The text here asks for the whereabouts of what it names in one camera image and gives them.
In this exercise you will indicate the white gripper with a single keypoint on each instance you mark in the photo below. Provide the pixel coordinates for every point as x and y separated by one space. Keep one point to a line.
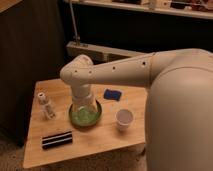
82 95

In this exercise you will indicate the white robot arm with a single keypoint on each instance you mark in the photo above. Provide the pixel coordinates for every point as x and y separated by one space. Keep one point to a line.
179 105

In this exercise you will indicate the green bowl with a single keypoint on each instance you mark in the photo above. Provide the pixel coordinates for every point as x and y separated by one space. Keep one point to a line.
85 116

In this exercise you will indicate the blue sponge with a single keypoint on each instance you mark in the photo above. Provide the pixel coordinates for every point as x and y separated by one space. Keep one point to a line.
112 94

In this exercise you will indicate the long grey case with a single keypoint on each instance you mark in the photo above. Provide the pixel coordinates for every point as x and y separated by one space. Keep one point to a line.
99 53

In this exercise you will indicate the black white striped box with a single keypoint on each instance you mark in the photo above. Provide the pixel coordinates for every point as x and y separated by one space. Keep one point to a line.
57 140

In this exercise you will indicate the white paper cup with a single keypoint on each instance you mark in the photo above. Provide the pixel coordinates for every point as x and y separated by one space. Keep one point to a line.
124 119

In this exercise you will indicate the wooden table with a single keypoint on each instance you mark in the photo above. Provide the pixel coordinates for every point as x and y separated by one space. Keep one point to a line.
102 137

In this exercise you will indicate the metal pole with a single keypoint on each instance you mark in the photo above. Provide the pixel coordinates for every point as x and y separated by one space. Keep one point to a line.
76 35

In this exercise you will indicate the wooden shelf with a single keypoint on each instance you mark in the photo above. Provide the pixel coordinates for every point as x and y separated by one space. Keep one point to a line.
147 7

